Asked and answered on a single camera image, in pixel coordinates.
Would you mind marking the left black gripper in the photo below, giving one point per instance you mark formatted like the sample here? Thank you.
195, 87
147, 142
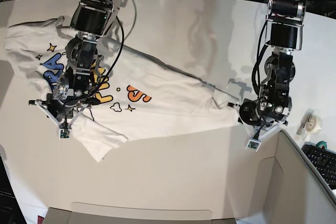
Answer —
262, 112

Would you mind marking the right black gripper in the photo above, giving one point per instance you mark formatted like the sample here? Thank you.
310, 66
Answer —
64, 112

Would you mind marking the white printed t-shirt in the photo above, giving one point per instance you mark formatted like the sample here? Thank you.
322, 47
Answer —
141, 98

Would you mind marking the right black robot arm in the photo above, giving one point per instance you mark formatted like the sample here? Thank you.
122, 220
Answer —
76, 84

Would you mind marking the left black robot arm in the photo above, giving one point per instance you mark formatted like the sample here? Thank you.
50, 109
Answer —
274, 68

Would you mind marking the clear tape dispenser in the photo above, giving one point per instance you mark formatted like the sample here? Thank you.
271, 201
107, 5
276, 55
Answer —
310, 124

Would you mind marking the green tape roll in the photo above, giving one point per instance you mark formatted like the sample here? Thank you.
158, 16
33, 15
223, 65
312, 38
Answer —
322, 145

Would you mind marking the beige partition box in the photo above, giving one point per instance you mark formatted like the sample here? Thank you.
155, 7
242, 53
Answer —
282, 188

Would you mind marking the black computer keyboard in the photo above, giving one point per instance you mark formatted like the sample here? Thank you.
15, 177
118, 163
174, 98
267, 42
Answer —
323, 161

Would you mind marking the black monitor corner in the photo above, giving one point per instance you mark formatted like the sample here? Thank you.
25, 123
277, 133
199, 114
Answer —
10, 209

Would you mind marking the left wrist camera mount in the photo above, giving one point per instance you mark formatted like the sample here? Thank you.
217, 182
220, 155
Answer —
258, 134

